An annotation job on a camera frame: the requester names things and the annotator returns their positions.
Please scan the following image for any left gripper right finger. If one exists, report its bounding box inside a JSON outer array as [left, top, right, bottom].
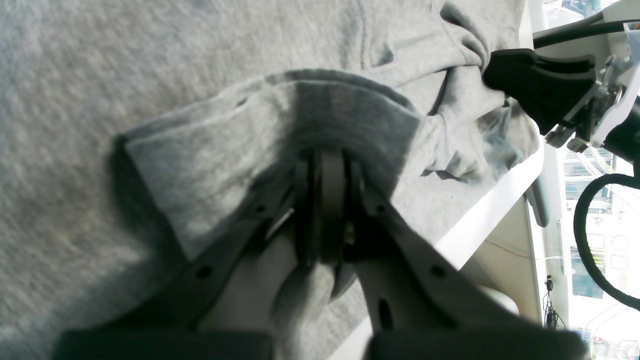
[[320, 150, 586, 360]]

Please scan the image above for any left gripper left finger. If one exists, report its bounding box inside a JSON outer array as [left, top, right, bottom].
[[52, 150, 321, 360]]

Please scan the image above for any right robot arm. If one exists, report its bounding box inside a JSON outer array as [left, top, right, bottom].
[[482, 13, 639, 310]]

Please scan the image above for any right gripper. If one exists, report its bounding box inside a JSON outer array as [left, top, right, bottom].
[[482, 20, 639, 153]]

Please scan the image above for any grey T-shirt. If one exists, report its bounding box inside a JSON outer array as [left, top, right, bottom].
[[1, 0, 538, 360]]

